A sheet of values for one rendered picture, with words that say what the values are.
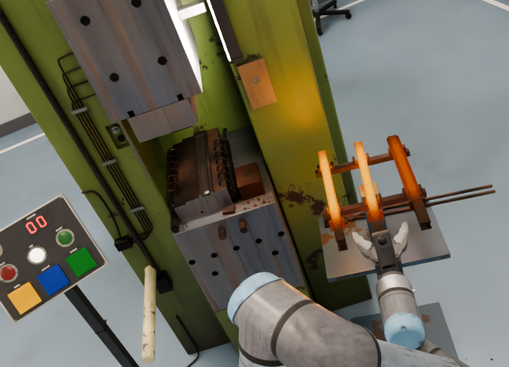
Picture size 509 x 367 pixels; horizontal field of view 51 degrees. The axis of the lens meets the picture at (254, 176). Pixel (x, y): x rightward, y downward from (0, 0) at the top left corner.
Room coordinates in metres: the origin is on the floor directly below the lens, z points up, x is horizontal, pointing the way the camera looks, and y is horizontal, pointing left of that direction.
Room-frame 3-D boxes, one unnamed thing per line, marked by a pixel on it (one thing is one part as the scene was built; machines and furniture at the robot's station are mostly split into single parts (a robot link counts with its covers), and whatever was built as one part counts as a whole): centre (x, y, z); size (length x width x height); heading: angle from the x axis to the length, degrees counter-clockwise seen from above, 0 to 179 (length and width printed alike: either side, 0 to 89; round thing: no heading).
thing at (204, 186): (1.72, 0.16, 0.99); 0.42 x 0.05 x 0.01; 175
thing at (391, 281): (0.87, -0.23, 0.96); 0.10 x 0.05 x 0.09; 76
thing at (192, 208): (1.72, 0.19, 0.96); 0.42 x 0.20 x 0.09; 175
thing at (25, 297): (1.33, 0.82, 1.01); 0.07 x 0.05 x 0.07; 110
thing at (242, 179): (1.56, 0.02, 0.95); 0.12 x 0.09 x 0.07; 175
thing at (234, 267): (1.73, 0.13, 0.69); 0.56 x 0.38 x 0.45; 175
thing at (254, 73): (1.62, -0.12, 1.27); 0.09 x 0.02 x 0.17; 85
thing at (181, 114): (1.72, 0.19, 1.32); 0.42 x 0.20 x 0.10; 175
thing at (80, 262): (1.39, 0.63, 1.01); 0.07 x 0.05 x 0.07; 110
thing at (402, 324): (0.79, -0.21, 0.96); 0.12 x 0.09 x 0.10; 166
